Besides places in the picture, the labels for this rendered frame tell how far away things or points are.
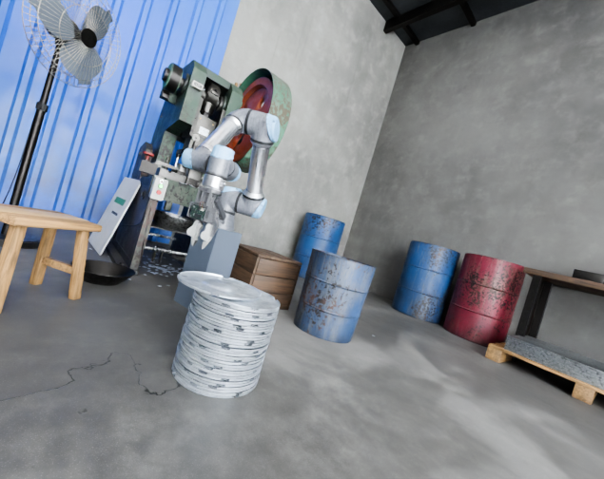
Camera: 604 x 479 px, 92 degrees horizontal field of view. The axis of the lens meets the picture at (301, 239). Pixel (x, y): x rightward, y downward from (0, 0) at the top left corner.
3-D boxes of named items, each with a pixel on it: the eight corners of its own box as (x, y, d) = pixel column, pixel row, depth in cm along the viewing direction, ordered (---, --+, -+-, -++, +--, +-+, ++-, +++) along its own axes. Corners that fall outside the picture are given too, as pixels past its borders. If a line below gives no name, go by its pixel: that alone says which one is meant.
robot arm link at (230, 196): (218, 208, 168) (224, 185, 168) (241, 215, 167) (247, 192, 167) (210, 205, 156) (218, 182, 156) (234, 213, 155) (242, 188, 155)
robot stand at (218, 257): (220, 310, 165) (243, 234, 164) (193, 313, 150) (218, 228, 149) (200, 298, 174) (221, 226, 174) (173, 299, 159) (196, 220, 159)
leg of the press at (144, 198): (138, 276, 185) (178, 138, 184) (117, 273, 178) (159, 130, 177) (117, 245, 255) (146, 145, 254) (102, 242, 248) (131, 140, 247)
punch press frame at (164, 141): (204, 259, 218) (256, 86, 216) (142, 249, 190) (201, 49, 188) (174, 239, 278) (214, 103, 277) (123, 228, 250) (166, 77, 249)
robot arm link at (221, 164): (239, 154, 108) (231, 146, 99) (230, 182, 108) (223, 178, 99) (218, 148, 108) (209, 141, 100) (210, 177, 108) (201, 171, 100)
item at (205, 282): (261, 287, 118) (261, 285, 118) (261, 308, 90) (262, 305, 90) (188, 268, 114) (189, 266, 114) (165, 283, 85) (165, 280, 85)
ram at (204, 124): (208, 158, 217) (220, 120, 217) (188, 149, 208) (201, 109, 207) (200, 159, 230) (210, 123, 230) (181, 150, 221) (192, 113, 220)
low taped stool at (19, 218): (-14, 317, 93) (15, 217, 93) (-71, 294, 97) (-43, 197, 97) (82, 299, 127) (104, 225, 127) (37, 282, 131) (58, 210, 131)
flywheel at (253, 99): (303, 81, 229) (256, 99, 284) (283, 66, 216) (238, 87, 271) (278, 170, 229) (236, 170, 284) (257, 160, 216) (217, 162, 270)
